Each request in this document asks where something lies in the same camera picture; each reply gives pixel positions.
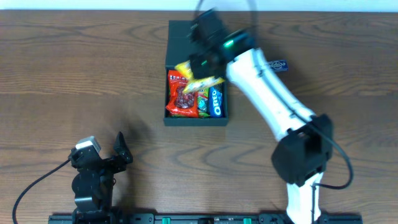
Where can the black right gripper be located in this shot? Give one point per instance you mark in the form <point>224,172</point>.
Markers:
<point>202,66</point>

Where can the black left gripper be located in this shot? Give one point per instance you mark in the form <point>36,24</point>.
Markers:
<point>104,162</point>

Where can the dark green box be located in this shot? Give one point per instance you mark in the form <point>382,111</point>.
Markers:
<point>179,48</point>

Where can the yellow Hacks candy bag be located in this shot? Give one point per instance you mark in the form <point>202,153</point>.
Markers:
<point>196,84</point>

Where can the blue Oreo cookie pack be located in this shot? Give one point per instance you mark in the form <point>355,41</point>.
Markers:
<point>215,100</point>

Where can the red Hacks candy bag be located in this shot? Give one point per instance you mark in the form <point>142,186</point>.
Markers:
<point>181,104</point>

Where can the blue Eclipse mint tin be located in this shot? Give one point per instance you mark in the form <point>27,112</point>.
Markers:
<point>278,65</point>

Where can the green Haribo gummy bag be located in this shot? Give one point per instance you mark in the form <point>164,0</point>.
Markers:
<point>202,103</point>

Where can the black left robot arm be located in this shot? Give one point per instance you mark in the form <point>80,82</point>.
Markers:
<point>93,185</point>

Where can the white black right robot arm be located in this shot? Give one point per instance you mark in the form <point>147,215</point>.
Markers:
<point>301,154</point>

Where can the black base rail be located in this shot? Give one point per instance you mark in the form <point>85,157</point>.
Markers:
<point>264,218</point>

